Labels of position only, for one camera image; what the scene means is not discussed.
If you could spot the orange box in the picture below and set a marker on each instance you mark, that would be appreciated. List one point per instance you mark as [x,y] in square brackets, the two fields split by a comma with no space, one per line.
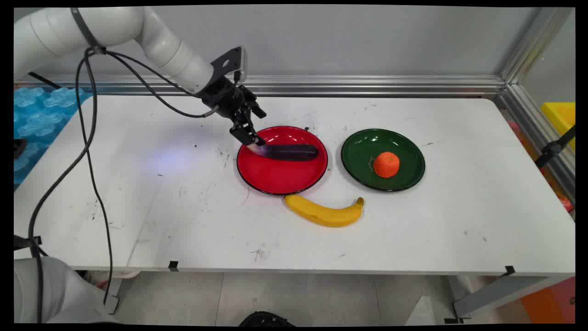
[549,303]

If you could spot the dark green round plate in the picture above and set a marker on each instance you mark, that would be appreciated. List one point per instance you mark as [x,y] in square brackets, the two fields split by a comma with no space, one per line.
[404,161]

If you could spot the yellow plastic bin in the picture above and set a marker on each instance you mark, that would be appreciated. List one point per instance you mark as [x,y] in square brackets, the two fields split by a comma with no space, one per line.
[561,120]

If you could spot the yellow toy banana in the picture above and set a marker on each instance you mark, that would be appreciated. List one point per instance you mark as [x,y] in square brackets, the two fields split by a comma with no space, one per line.
[321,212]

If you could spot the grey table leg brace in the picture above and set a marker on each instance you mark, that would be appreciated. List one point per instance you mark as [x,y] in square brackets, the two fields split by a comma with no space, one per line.
[500,294]

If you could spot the dark purple toy eggplant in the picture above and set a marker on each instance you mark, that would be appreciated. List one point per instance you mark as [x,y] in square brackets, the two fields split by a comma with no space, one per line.
[287,151]

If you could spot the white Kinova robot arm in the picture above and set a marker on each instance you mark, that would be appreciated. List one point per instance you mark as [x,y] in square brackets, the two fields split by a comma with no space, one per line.
[115,27]

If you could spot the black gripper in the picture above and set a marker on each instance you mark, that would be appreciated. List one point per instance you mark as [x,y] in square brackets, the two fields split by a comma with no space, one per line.
[224,97]

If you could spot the black round floor object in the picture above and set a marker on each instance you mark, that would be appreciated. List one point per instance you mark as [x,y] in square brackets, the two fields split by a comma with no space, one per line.
[265,319]

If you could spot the aluminium frame rail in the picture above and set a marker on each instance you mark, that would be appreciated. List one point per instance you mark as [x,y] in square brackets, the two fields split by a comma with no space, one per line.
[367,85]

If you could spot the red round plate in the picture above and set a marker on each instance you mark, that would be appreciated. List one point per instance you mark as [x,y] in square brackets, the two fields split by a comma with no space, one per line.
[282,168]

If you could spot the orange toy tangerine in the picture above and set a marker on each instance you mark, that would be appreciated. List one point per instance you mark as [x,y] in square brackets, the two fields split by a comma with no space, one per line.
[386,164]

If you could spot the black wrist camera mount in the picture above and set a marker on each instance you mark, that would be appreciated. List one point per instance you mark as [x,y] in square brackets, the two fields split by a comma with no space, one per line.
[231,62]

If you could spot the black camera stand clamp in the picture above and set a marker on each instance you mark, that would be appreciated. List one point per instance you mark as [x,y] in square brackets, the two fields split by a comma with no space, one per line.
[553,148]

